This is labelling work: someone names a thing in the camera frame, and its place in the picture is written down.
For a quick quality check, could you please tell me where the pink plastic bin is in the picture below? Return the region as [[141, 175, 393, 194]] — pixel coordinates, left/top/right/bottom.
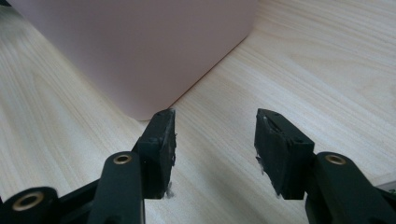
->
[[7, 0, 259, 121]]

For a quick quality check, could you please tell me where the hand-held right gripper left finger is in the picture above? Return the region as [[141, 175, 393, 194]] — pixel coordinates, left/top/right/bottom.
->
[[132, 107, 177, 200]]

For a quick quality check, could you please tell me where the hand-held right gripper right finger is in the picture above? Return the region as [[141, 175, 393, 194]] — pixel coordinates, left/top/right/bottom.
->
[[253, 107, 316, 201]]

